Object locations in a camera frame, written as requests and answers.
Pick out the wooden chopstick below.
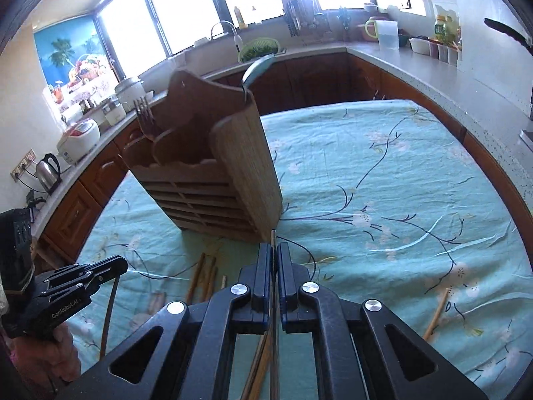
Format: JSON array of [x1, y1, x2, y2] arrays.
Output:
[[240, 333, 271, 400], [269, 228, 279, 400], [185, 253, 206, 305], [202, 256, 218, 302], [423, 288, 450, 341]]

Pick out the metal chopstick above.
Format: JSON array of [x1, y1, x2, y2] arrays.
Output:
[[99, 277, 119, 361]]

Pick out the metal fork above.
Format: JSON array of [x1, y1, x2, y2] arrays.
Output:
[[134, 97, 162, 141]]

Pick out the metal spoon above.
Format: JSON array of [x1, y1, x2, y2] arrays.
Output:
[[240, 53, 275, 101]]

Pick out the person's left hand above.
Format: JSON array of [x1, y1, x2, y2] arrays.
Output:
[[12, 323, 81, 394]]

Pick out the steel electric kettle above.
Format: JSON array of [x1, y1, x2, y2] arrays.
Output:
[[35, 153, 62, 195]]

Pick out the teal floral tablecloth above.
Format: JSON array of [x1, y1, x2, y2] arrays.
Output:
[[69, 100, 532, 399]]

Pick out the white pink rice cooker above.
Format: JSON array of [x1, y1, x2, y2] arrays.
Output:
[[57, 118, 100, 165]]

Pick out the wooden utensil holder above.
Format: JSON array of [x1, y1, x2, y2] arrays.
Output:
[[123, 70, 282, 243]]

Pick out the small white cooker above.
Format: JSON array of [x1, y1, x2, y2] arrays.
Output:
[[101, 96, 126, 126]]

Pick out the white steamer pot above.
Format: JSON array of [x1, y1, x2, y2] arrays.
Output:
[[115, 77, 146, 113]]

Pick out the fruit poster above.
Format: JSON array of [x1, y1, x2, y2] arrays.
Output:
[[33, 15, 118, 110]]

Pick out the lower wooden cabinets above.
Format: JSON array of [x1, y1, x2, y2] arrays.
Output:
[[33, 44, 532, 268]]

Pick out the green colander with vegetables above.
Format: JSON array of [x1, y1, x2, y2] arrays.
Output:
[[238, 37, 281, 63]]

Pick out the chrome sink faucet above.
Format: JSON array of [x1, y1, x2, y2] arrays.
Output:
[[210, 20, 244, 53]]

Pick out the clear measuring jug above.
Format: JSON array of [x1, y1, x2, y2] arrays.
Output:
[[364, 20, 399, 50]]

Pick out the cooking oil bottle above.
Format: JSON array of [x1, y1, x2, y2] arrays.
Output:
[[434, 15, 457, 45]]

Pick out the yellow detergent bottle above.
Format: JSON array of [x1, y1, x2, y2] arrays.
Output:
[[234, 6, 249, 30]]

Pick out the dish drying rack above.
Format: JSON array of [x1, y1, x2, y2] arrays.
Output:
[[282, 0, 331, 37]]

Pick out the black wok with lid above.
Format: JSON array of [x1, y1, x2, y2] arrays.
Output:
[[483, 18, 533, 55]]

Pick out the wall power socket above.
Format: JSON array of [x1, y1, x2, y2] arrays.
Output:
[[10, 149, 36, 182]]

